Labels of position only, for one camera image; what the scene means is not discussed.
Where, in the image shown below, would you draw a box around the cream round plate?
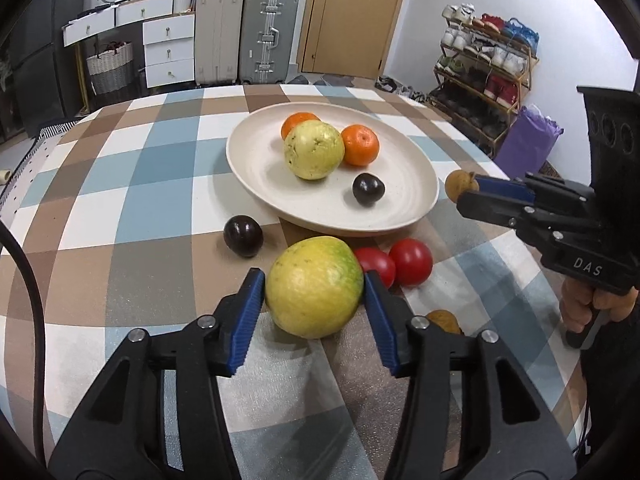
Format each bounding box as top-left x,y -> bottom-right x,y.
225,103 -> 440,238

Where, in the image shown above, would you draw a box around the wooden shoe rack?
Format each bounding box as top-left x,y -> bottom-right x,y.
429,3 -> 542,157

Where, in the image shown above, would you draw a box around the black refrigerator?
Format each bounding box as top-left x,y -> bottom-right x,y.
0,35 -> 81,137

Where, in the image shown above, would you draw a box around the orange mandarin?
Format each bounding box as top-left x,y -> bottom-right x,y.
340,124 -> 380,167
280,112 -> 322,141

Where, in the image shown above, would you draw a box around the wooden door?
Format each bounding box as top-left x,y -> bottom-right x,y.
298,0 -> 414,80

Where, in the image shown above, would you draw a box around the striped floor mat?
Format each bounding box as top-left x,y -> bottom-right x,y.
36,118 -> 79,139

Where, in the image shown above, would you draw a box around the shoes on floor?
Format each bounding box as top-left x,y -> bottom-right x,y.
374,75 -> 427,99

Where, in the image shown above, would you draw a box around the beige suitcase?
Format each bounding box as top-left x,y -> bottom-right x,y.
193,0 -> 245,86

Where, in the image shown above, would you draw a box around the brown longan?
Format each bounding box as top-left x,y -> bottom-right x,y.
444,169 -> 480,202
425,308 -> 464,337

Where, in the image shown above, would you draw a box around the person's right hand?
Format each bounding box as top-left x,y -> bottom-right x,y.
558,275 -> 640,336

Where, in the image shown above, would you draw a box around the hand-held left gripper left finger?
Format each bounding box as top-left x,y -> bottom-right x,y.
47,268 -> 266,480

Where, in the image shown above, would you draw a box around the yellow-green guava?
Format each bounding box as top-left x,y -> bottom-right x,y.
264,236 -> 365,340
284,120 -> 346,181

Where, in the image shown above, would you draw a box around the dark purple plum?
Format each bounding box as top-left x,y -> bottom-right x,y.
352,172 -> 386,207
223,214 -> 264,259

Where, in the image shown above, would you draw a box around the wicker basket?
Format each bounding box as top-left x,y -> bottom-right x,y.
85,41 -> 135,95

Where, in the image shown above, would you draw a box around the checked tablecloth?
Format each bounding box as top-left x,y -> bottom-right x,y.
0,83 -> 593,480

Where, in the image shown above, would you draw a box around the black cable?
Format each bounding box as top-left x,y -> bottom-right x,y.
0,219 -> 49,467

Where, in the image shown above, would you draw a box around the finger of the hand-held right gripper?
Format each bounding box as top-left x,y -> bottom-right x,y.
470,174 -> 541,207
456,190 -> 549,234

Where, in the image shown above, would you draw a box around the person's right forearm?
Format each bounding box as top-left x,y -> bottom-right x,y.
579,304 -> 640,463

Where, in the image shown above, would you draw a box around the purple plastic bag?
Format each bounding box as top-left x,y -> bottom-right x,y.
493,104 -> 564,180

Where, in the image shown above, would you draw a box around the silver suitcase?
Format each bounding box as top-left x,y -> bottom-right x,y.
238,0 -> 300,86

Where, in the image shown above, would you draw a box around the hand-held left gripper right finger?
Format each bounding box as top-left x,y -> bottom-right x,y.
363,270 -> 578,480

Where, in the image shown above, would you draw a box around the grey slippers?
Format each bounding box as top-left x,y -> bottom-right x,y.
289,74 -> 353,87

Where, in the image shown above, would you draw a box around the white drawer dresser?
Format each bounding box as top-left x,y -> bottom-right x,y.
62,0 -> 196,89

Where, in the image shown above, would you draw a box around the red tomato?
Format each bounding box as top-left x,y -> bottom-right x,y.
388,238 -> 434,286
354,247 -> 397,289

